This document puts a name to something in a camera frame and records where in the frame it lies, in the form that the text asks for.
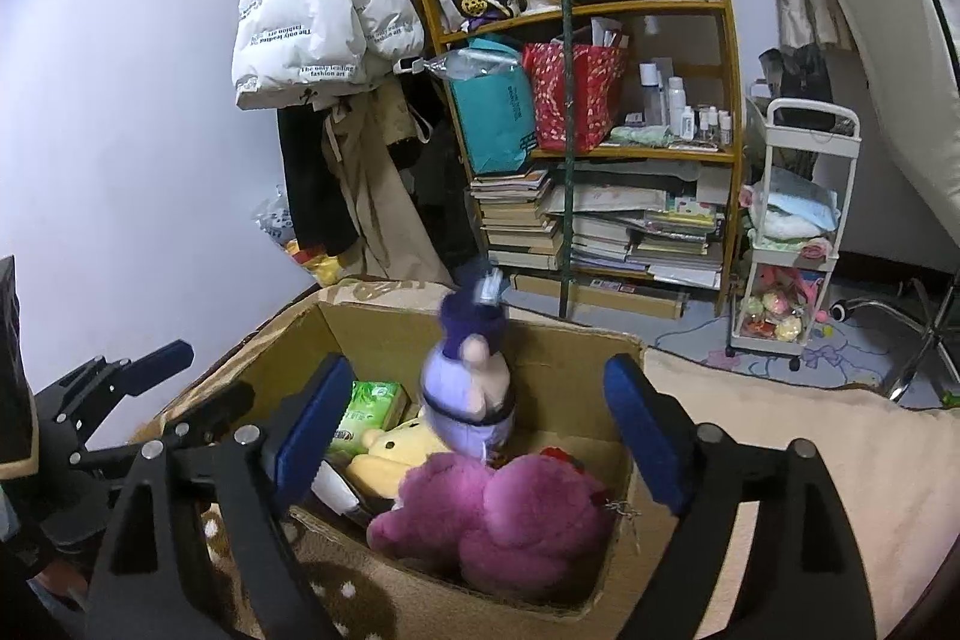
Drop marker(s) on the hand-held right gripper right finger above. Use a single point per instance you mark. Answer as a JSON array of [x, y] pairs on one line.
[[645, 437]]

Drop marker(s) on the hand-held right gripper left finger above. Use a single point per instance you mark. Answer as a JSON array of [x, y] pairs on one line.
[[311, 437]]

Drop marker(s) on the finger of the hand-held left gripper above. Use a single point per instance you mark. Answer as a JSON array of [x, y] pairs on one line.
[[217, 407], [161, 362]]

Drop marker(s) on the green tissue pack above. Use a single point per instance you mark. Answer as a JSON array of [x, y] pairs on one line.
[[367, 411]]

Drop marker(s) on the yellow plush toy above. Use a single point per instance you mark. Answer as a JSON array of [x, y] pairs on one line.
[[397, 452]]

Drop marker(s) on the printed cardboard box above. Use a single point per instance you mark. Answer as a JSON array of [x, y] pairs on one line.
[[570, 385]]

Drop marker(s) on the purple plush bear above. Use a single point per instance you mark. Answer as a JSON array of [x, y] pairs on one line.
[[510, 520]]

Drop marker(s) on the white-haired plush doll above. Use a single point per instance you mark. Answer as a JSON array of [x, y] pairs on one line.
[[465, 392]]

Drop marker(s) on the long flat cardboard box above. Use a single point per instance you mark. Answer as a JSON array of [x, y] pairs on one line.
[[600, 296]]

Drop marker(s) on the clear plastic snack bag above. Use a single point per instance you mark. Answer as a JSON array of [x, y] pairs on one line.
[[274, 220]]

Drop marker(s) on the pile of pastel plush toys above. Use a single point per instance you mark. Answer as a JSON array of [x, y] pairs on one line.
[[776, 306]]

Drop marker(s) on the pile of papers and books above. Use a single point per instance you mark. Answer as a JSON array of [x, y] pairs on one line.
[[637, 242]]

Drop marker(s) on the black hanging garment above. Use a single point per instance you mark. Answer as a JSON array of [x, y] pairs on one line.
[[307, 183]]

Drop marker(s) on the stack of books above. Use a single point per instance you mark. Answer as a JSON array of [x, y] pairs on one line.
[[517, 227]]

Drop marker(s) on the beige hanging trousers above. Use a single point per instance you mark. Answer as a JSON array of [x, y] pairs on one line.
[[367, 197]]

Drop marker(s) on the dark hanging coat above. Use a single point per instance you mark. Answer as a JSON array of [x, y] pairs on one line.
[[442, 197]]

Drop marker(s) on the light blue cloth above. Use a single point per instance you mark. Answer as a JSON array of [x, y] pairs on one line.
[[795, 201]]

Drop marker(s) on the green pole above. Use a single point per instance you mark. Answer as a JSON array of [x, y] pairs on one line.
[[568, 160]]

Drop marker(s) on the office chair base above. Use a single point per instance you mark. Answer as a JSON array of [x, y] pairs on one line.
[[922, 340]]

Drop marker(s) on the white trolley cart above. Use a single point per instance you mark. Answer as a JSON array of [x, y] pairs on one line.
[[847, 197]]

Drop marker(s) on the red patterned gift bag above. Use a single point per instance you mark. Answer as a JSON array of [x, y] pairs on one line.
[[577, 100]]

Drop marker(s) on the teal shopping bag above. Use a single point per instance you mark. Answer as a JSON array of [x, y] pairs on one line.
[[487, 115]]

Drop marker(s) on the wooden shelf unit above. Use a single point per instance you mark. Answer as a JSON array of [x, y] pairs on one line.
[[675, 5]]

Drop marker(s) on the white duvet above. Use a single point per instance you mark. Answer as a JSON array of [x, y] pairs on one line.
[[885, 10]]

